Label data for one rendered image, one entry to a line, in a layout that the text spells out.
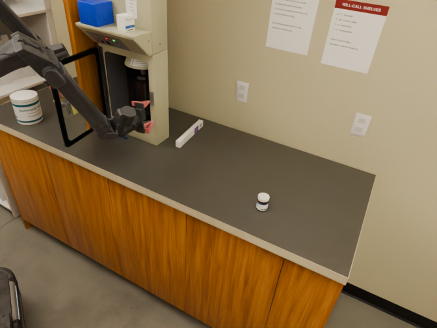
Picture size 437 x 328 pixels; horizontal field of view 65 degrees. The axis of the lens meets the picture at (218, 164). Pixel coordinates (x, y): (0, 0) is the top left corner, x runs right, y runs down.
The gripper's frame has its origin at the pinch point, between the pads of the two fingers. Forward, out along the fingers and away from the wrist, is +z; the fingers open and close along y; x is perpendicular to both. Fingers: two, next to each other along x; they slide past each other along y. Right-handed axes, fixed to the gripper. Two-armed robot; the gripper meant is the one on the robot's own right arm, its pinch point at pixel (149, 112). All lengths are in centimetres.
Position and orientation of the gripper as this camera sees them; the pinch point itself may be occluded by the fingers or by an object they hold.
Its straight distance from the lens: 154.3
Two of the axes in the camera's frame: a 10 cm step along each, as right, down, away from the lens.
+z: 4.9, -4.9, 7.3
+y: -0.6, -8.5, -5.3
